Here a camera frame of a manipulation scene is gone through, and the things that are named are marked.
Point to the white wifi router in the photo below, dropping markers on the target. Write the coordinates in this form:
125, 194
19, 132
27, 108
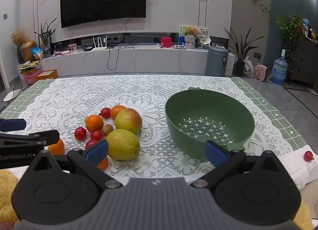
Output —
99, 44

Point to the teddy bear toy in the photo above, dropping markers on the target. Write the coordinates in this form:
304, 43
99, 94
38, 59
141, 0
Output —
190, 31

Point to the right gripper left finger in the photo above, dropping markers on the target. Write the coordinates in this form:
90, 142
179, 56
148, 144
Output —
85, 163

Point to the brown kiwi fruit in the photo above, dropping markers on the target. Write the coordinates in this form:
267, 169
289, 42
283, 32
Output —
107, 129

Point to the green colander bowl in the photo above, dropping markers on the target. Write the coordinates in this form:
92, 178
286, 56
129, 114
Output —
195, 116

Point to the white marble tv console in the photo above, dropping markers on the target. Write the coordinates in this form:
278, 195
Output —
129, 59

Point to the pink small heater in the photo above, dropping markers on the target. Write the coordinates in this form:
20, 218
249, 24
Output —
260, 72

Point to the orange cardboard box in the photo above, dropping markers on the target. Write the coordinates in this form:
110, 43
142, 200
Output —
52, 74

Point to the green grid table mat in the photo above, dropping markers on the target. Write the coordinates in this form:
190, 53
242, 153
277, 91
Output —
65, 102

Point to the red green apple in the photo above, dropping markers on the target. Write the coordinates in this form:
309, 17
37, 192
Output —
129, 119

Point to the green plant in vase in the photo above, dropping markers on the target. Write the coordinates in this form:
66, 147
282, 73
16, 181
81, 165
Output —
45, 35

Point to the dark cabinet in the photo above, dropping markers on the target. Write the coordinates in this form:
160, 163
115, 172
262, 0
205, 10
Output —
305, 67

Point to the red box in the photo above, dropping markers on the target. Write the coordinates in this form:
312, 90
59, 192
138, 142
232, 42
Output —
165, 42

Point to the white paper sheet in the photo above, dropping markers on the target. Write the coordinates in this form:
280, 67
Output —
300, 171

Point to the golden vase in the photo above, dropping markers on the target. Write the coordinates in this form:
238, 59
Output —
25, 49

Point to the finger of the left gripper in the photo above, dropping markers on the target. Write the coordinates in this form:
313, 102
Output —
46, 137
9, 125

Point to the potted plant by bin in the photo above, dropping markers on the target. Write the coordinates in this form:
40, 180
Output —
241, 47

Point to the leafy plant on cabinet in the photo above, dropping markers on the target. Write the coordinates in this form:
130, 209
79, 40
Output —
290, 26

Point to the green yellow apple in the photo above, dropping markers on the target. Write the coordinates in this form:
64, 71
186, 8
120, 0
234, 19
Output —
123, 145

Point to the white lace tablecloth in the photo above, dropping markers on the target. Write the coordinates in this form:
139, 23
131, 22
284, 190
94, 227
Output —
160, 159

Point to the red cherry tomato with stem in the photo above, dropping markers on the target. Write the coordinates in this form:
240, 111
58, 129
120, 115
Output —
105, 113

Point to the orange mandarin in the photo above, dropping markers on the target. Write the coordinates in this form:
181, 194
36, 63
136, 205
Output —
94, 123
57, 149
103, 164
116, 110

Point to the red tomato on paper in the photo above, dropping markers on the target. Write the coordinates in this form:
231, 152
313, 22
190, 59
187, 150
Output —
308, 156

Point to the grey pedal trash bin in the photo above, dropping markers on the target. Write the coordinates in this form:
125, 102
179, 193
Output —
216, 61

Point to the orange mandarin by tomato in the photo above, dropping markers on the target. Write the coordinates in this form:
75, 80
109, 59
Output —
116, 110

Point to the pink basket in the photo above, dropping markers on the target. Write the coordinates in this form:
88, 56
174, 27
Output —
30, 78

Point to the blue water jug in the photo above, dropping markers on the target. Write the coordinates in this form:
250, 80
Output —
279, 69

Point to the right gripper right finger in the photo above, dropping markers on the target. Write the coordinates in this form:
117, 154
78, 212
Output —
225, 164

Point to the white plastic bag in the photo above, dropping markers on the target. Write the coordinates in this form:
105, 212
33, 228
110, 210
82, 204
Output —
248, 68

